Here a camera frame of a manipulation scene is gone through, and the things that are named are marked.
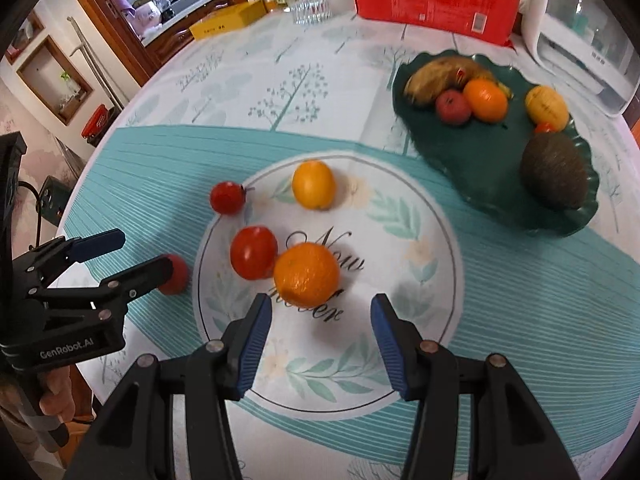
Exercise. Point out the person's left hand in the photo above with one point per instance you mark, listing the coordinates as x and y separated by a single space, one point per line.
61 390

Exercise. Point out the red container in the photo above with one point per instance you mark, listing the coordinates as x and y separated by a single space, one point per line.
95 124

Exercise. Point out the wooden kitchen cabinet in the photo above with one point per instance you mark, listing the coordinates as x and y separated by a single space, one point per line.
165 45

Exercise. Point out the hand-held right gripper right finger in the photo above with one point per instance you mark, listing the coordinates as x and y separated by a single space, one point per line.
390 345

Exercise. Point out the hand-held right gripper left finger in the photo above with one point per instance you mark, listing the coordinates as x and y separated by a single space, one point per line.
252 345

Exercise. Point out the yellow box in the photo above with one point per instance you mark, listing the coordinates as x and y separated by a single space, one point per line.
227 20

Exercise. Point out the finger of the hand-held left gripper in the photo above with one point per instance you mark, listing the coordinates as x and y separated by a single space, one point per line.
145 272
100 242

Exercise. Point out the large yellow fruit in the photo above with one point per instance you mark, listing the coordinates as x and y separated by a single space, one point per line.
547 106

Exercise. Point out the small yellow citrus fruit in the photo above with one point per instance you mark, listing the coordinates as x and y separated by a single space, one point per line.
313 185

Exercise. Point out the dark red round fruit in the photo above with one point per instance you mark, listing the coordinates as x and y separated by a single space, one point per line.
452 107
178 278

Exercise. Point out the metal rod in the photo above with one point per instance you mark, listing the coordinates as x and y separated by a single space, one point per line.
95 65

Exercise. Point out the white countertop appliance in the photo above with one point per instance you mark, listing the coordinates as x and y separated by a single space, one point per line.
575 50

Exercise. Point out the orange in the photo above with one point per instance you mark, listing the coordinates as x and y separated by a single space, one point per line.
306 274
485 100

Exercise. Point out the teal striped table runner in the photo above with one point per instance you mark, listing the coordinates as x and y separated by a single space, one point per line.
525 310

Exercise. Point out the brown spotted banana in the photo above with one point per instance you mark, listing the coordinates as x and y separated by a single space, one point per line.
430 82

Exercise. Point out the cherry tomato with stem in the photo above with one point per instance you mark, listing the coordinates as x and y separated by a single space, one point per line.
227 198

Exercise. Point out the clear drinking glass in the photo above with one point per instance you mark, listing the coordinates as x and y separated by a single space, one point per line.
311 5

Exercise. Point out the wooden wall niche frame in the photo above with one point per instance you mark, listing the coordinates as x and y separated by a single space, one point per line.
82 87

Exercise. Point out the white round floral placemat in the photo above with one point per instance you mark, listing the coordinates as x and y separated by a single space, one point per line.
400 260

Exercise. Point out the red tomato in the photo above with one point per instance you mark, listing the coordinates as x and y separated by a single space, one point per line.
252 252

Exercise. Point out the small cherry tomato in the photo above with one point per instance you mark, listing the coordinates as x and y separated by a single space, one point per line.
545 128

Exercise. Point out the dark green scalloped plate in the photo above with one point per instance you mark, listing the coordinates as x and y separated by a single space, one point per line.
475 170

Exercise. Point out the dark avocado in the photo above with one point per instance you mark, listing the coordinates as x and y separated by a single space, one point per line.
554 170

